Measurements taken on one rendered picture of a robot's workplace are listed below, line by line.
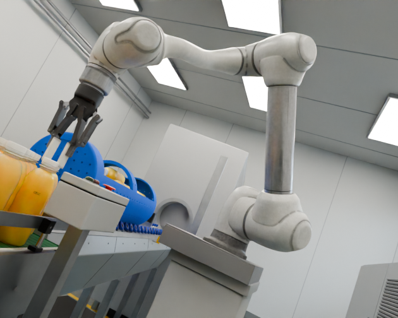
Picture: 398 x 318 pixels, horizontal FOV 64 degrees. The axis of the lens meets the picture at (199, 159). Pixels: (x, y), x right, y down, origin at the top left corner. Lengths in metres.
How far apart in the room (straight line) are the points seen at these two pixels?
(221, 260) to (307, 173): 5.30
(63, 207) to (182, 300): 0.64
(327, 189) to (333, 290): 1.72
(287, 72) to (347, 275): 5.27
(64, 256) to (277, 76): 0.83
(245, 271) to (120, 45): 0.79
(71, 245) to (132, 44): 0.49
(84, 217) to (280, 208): 0.65
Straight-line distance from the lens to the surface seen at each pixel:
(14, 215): 0.78
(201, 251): 1.17
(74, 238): 0.84
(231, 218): 1.27
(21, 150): 0.75
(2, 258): 0.79
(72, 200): 0.76
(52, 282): 0.86
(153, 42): 0.80
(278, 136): 1.13
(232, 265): 1.14
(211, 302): 1.21
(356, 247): 6.20
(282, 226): 1.11
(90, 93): 0.93
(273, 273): 6.11
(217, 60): 1.16
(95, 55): 0.96
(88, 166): 1.15
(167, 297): 1.26
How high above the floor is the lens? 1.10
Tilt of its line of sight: 11 degrees up
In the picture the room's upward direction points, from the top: 24 degrees clockwise
